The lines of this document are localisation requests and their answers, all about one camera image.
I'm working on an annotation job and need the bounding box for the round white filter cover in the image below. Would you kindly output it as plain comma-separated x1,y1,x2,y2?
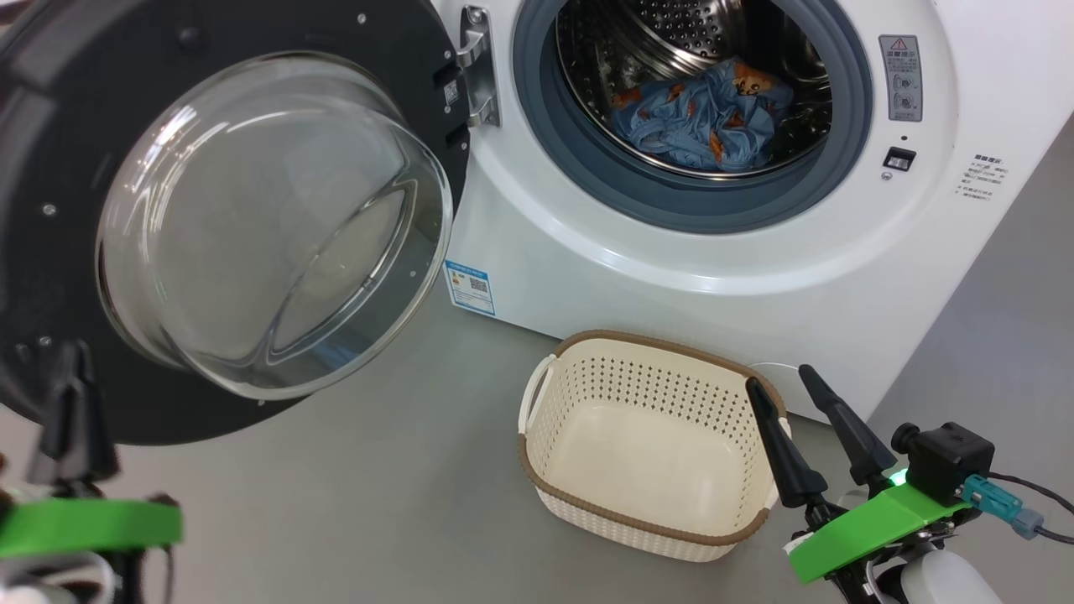
747,362,813,404

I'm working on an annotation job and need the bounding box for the blue energy label sticker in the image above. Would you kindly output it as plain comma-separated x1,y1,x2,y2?
443,259,496,316

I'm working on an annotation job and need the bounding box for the white printed text sticker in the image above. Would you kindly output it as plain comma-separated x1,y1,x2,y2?
955,154,1009,202

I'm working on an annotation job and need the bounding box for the grey warning label sticker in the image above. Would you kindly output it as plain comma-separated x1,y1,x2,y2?
878,34,924,123

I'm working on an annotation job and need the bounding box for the metal door hinge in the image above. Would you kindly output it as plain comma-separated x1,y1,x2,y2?
457,7,502,128

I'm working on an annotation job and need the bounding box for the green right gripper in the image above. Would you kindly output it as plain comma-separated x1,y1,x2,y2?
745,364,976,604

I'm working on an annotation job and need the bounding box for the grey rubber door gasket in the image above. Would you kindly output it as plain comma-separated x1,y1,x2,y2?
512,0,875,234

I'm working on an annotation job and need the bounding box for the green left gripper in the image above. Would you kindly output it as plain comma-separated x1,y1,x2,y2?
0,340,184,560

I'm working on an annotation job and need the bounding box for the white front-load washing machine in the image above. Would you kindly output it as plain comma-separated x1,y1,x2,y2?
436,0,1074,424

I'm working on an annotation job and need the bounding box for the cream perforated laundry basket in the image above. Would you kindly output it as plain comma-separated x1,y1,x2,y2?
518,330,791,563

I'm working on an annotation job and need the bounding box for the black cable with teal plug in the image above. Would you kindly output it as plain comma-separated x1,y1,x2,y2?
963,471,1074,546

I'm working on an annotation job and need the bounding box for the washing machine drum opening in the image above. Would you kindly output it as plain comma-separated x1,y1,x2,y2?
555,0,833,179

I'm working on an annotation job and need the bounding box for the black round glass washer door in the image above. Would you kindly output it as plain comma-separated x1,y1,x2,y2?
0,0,471,445

